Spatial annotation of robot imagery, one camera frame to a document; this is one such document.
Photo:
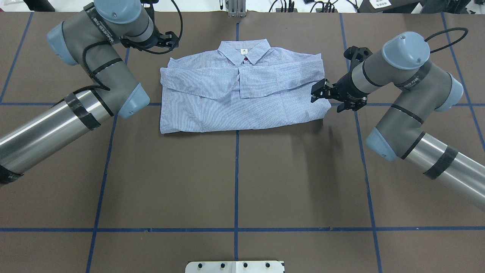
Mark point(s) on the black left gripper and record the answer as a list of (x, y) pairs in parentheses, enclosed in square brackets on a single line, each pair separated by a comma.
[(148, 40)]

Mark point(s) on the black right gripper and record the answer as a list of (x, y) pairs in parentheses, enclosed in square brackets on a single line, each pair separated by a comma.
[(344, 89)]

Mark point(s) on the light blue striped shirt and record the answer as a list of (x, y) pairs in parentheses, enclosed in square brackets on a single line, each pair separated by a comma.
[(242, 85)]

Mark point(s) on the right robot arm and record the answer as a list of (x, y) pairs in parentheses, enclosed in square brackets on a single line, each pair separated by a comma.
[(404, 62)]

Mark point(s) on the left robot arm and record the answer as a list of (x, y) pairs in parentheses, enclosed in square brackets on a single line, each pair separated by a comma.
[(100, 83)]

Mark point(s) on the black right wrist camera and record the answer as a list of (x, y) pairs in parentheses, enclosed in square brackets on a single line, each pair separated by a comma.
[(356, 55)]

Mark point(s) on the grey aluminium frame post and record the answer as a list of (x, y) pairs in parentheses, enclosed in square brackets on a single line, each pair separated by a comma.
[(236, 8)]

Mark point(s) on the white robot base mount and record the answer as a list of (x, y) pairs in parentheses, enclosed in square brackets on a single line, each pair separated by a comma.
[(251, 266)]

